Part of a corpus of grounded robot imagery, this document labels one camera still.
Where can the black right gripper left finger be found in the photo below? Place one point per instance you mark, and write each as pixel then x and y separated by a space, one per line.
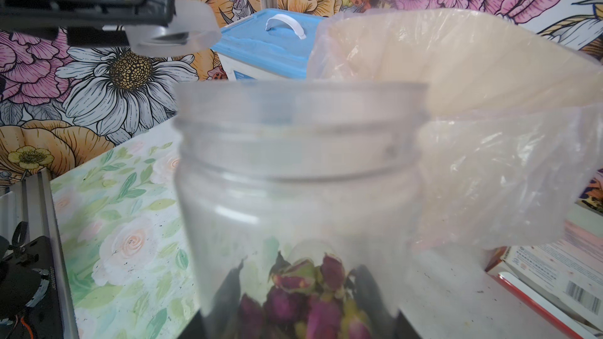
pixel 220 321

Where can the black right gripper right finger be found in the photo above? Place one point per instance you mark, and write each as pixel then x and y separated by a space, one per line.
pixel 370 300

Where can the clear jar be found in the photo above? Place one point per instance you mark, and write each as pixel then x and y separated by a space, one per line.
pixel 303 181

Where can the pink tea packet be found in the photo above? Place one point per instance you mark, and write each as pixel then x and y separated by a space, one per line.
pixel 562 281

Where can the blue lidded storage box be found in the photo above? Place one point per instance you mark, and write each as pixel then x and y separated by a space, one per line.
pixel 270 44

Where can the bin with plastic liner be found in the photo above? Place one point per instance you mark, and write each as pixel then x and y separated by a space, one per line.
pixel 515 130

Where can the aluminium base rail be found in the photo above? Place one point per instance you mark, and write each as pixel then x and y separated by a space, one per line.
pixel 35 296

